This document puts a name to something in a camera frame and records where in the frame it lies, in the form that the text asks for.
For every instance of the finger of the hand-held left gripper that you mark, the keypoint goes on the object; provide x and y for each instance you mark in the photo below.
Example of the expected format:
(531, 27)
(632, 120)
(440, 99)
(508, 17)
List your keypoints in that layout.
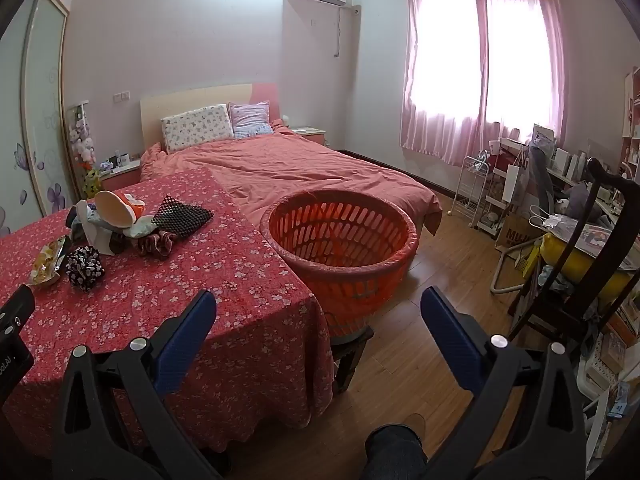
(17, 307)

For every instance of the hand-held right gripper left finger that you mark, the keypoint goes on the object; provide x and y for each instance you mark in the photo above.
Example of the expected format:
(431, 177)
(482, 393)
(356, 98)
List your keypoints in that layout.
(185, 340)

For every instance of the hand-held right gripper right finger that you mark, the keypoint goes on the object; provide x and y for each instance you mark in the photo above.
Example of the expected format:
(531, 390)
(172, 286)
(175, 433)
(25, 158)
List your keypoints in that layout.
(450, 335)

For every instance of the yellow snack packet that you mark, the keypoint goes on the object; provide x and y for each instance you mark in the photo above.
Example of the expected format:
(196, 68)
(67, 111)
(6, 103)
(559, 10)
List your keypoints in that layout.
(47, 262)

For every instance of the black floral scrunchie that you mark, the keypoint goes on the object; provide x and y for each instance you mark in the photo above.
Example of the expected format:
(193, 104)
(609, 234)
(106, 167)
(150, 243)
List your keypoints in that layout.
(85, 270)

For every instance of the dark red scrunchie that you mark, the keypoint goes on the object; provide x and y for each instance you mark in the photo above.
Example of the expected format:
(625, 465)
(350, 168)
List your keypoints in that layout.
(155, 246)

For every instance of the navy cloth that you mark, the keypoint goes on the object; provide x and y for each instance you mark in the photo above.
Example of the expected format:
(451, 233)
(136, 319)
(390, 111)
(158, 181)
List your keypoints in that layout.
(77, 220)

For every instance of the orange plastic laundry basket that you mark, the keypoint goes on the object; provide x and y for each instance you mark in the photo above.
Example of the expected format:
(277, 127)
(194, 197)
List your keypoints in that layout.
(350, 280)

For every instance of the grey green cloth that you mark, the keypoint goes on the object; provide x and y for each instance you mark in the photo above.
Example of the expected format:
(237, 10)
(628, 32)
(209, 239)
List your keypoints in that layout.
(141, 227)

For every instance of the black mesh pouch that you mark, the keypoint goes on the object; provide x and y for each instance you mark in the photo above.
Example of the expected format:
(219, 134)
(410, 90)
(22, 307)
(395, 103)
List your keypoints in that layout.
(182, 215)

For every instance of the red floral tablecloth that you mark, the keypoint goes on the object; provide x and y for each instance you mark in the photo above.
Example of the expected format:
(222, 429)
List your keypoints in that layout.
(200, 260)

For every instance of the brown slipper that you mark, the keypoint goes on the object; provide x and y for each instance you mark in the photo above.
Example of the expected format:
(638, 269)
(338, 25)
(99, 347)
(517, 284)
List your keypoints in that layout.
(415, 425)

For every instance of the dark wooden stool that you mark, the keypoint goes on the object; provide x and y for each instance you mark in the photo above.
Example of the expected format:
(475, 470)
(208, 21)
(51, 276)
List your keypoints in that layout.
(350, 355)

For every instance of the brown paper bag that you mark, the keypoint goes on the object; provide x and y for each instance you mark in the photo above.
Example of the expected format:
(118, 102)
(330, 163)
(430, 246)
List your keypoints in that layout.
(515, 235)

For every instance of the person's leg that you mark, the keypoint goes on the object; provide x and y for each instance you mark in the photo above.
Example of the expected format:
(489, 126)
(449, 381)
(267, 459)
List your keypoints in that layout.
(395, 455)

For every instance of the white shelf cart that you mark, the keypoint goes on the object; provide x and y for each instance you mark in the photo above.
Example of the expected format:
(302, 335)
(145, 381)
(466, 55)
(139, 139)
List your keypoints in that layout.
(500, 210)

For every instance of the yellow green plush toy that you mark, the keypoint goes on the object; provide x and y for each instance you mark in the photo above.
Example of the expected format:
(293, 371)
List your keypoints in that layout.
(92, 182)

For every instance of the yellow plastic tub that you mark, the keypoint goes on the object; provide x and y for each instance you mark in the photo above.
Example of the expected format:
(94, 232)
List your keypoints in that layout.
(575, 260)

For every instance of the pink nightstand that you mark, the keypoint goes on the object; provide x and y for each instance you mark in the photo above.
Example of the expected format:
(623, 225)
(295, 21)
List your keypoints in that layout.
(120, 177)
(307, 135)

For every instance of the white paper bag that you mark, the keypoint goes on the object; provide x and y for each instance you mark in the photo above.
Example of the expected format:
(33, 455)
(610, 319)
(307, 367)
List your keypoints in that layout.
(514, 180)

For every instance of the stack of books and boxes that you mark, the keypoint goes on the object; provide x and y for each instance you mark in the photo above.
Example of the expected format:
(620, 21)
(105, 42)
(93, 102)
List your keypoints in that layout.
(615, 370)

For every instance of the hanging plush toy organizer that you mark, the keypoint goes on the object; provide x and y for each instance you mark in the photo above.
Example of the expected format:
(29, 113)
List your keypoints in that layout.
(81, 135)

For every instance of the grey garment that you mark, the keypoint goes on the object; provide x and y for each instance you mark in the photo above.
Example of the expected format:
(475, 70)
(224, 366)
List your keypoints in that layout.
(542, 175)

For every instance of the floral glass wardrobe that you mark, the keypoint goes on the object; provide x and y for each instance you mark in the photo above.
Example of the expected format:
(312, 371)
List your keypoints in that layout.
(40, 110)

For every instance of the dark wooden chair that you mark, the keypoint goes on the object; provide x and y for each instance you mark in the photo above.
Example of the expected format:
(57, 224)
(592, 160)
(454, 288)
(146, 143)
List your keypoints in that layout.
(595, 195)

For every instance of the cluttered shelf rack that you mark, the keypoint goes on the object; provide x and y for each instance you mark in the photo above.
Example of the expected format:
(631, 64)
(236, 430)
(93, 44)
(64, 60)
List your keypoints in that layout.
(570, 170)

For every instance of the bed with pink duvet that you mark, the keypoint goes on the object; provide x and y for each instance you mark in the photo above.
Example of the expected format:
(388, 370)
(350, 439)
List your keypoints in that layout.
(300, 170)

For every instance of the white floral pillow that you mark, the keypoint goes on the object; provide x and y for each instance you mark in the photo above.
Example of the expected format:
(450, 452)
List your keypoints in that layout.
(197, 127)

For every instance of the lilac striped pillow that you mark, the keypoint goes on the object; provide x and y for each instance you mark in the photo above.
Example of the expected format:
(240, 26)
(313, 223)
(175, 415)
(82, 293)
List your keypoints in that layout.
(250, 120)

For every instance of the beige bed headboard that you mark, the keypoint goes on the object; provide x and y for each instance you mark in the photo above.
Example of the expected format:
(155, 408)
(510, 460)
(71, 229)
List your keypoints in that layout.
(200, 100)

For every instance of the pink curtain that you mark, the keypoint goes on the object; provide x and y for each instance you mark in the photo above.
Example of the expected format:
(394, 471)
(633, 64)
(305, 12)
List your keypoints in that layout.
(525, 60)
(440, 70)

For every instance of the white pink bookshelf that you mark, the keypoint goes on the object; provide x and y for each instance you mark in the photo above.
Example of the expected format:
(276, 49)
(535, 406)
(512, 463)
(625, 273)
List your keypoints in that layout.
(632, 120)

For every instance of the white air conditioner pipe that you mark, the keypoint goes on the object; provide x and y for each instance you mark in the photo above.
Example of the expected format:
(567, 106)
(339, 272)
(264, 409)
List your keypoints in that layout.
(340, 30)

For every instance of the white metal tube frame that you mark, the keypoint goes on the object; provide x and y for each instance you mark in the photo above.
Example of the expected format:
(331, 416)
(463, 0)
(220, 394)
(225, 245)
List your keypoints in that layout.
(500, 280)

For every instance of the white wall outlet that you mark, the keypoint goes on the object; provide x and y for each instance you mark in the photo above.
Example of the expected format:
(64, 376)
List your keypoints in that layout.
(122, 95)

